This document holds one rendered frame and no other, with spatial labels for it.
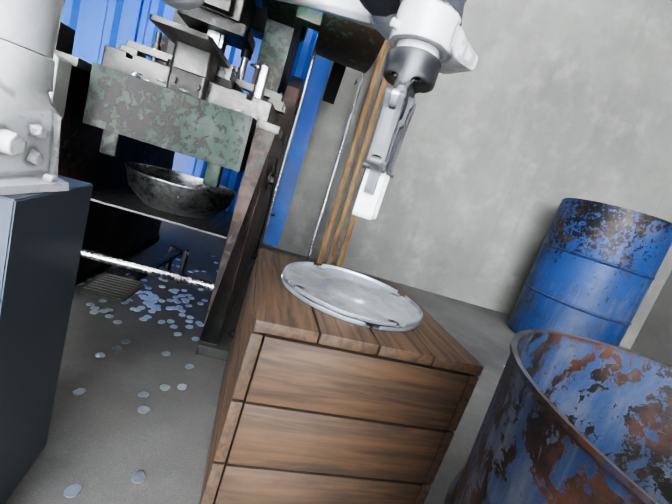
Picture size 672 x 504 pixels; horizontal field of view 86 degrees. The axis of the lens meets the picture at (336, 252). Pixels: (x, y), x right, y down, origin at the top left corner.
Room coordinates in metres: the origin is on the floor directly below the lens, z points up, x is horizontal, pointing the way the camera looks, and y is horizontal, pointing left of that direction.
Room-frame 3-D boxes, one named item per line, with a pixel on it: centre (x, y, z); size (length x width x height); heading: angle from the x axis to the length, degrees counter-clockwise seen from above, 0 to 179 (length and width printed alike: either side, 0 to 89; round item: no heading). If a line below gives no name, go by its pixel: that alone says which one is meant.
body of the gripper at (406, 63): (0.55, -0.02, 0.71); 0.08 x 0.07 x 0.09; 168
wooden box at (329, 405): (0.70, -0.05, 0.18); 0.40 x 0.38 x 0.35; 15
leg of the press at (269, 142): (1.35, 0.30, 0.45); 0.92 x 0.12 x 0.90; 10
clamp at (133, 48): (1.13, 0.71, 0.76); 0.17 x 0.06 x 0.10; 100
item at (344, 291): (0.70, -0.06, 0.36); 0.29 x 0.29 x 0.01
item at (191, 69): (0.99, 0.51, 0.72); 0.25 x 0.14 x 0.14; 10
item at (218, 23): (1.17, 0.54, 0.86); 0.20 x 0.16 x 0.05; 100
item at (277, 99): (1.19, 0.38, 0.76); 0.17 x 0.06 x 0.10; 100
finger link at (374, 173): (0.51, -0.02, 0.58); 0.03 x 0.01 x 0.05; 168
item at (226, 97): (1.16, 0.54, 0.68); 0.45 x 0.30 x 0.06; 100
